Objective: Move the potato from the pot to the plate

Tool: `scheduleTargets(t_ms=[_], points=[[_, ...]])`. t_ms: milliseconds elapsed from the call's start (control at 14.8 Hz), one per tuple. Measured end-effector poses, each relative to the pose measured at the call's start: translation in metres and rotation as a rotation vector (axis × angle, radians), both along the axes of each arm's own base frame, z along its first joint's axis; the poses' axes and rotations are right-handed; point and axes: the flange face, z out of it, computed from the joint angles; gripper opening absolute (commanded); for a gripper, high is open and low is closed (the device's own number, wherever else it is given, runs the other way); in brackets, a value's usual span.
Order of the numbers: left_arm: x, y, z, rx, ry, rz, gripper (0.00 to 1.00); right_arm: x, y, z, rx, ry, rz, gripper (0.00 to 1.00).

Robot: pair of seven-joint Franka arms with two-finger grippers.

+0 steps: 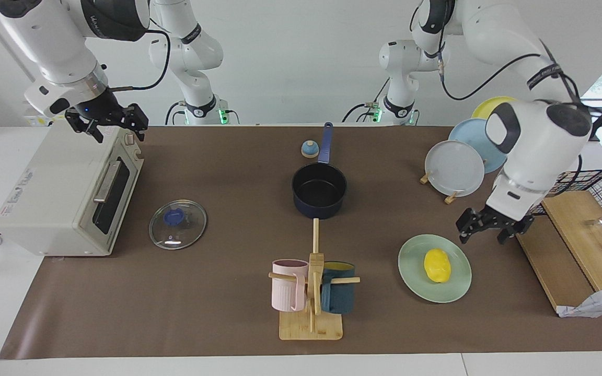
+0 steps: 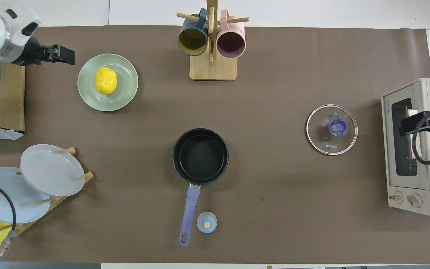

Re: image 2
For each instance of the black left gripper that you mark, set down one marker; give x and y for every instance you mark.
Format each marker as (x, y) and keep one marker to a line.
(32, 52)

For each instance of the yellow lemon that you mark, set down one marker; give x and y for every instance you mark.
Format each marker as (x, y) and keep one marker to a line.
(106, 80)

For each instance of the glass pot lid blue knob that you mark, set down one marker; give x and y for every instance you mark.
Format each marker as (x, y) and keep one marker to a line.
(330, 144)

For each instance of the mint green plate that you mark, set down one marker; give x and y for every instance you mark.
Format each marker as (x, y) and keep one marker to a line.
(125, 82)

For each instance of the grey plate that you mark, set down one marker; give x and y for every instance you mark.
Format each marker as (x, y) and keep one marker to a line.
(50, 170)

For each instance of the wooden plate rack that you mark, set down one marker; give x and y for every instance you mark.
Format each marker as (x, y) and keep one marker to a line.
(54, 200)

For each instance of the light blue plate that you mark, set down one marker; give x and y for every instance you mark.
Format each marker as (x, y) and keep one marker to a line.
(2, 198)

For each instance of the brown wooden board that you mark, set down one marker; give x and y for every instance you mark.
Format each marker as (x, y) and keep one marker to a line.
(9, 101)

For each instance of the dark blue mug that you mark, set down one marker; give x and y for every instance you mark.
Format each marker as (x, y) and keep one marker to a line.
(192, 41)

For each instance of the brown table mat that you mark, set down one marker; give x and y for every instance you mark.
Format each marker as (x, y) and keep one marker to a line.
(274, 74)

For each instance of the wooden mug tree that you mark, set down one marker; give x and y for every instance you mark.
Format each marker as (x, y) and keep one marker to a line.
(213, 71)

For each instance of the pink ribbed mug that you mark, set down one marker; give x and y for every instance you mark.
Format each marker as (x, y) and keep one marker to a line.
(230, 45)

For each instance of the dark blue saucepan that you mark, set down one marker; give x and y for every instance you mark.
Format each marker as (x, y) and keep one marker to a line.
(200, 157)

